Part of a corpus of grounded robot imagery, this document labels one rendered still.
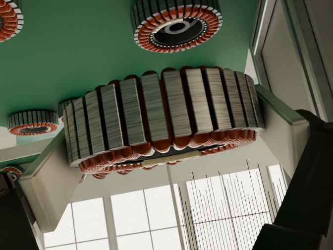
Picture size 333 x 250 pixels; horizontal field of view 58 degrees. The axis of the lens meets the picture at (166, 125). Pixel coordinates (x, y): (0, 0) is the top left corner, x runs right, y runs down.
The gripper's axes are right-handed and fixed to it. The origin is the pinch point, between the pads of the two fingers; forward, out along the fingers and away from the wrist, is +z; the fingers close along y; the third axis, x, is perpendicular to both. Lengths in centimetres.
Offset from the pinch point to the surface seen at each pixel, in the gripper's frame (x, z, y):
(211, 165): -300, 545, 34
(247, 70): -9, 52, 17
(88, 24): 7.7, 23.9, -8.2
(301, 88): -4.1, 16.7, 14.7
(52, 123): -10, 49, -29
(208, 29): 3.9, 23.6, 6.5
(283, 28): 2.3, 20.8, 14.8
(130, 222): -383, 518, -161
